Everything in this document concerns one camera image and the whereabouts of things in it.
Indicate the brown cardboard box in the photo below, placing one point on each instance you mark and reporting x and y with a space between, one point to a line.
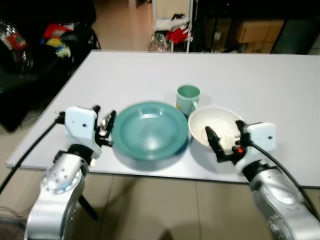
260 32

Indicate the clear plastic bag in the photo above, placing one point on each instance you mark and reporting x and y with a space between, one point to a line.
157 44

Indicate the black table leg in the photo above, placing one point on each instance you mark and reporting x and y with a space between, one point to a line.
88 207

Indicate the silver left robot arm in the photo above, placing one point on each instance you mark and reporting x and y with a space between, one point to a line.
57 185

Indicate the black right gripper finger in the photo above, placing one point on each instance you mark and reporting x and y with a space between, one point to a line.
214 141
240 132

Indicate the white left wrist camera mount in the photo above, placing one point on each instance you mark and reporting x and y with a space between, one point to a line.
80 124

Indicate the teal ceramic mug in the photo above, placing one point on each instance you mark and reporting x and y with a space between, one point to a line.
187 99

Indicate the white ceramic bowl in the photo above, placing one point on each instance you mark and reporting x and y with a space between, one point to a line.
222 120

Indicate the red cloth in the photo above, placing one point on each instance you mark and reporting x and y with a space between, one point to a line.
179 35

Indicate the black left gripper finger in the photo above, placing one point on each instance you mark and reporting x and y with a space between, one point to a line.
96 110
110 122

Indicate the white metal rack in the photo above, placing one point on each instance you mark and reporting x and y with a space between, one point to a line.
172 10

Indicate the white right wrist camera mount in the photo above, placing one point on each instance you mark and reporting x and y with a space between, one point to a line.
261 135

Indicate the red snack packet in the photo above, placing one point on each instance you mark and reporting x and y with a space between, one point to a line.
15 39

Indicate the teal ceramic plate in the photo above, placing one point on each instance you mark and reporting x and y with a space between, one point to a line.
150 131

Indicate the yellow packet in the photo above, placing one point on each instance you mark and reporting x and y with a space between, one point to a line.
56 43

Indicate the black sofa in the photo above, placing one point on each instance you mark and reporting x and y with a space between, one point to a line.
30 85

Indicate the black glass cabinet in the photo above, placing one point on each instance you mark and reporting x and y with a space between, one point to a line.
300 25

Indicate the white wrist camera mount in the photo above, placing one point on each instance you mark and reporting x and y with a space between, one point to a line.
80 124
261 135

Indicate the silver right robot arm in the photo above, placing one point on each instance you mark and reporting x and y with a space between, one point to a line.
282 200

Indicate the red plastic bag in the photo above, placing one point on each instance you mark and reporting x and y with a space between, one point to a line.
56 31

